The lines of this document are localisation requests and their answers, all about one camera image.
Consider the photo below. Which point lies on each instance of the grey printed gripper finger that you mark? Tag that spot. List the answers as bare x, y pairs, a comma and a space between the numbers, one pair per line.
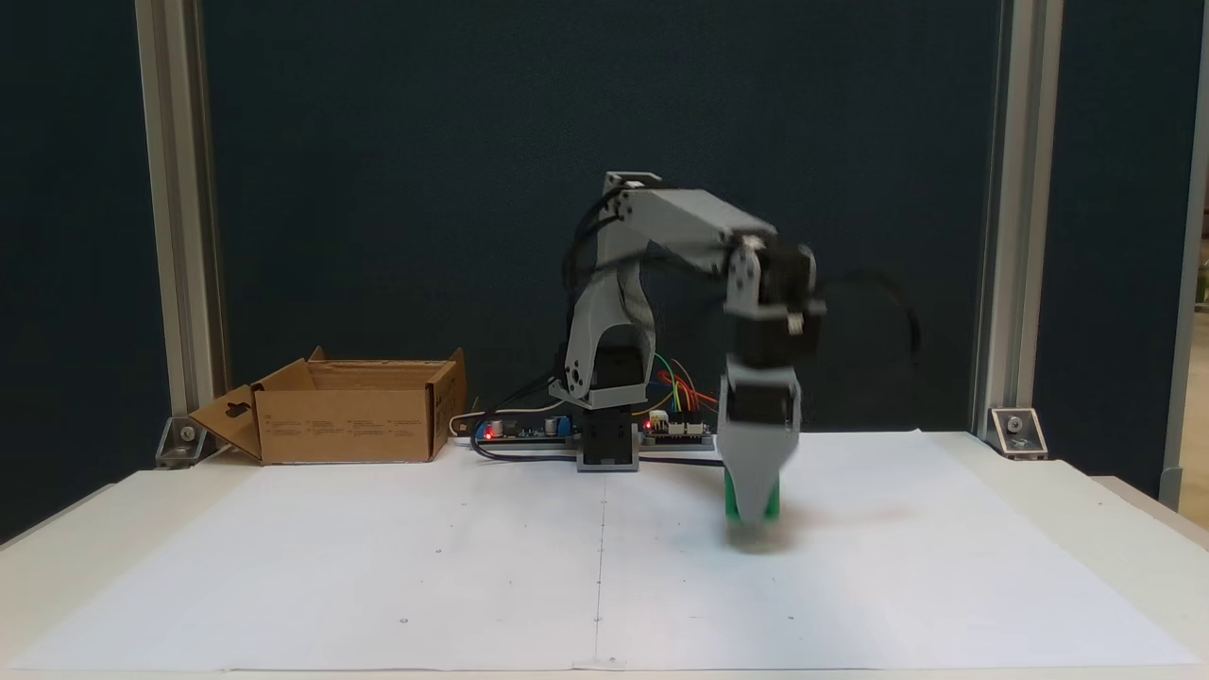
758, 477

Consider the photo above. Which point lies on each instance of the green die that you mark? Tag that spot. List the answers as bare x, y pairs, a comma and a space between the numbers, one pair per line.
729, 496

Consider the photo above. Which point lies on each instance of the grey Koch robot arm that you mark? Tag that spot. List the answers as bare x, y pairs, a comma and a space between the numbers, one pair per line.
680, 222

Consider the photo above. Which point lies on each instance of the circuit board with white connector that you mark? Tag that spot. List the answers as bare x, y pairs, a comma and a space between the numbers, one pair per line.
685, 433

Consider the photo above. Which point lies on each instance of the circuit board with blue parts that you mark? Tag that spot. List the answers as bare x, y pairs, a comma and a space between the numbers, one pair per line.
515, 433

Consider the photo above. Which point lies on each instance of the open cardboard box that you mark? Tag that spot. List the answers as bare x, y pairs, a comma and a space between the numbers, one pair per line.
340, 425

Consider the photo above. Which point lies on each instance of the metal corner bracket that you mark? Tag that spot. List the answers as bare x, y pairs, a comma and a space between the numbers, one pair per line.
1017, 430
189, 436

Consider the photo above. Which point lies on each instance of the aluminium frame post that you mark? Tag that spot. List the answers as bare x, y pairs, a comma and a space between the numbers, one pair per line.
175, 189
1025, 189
1188, 283

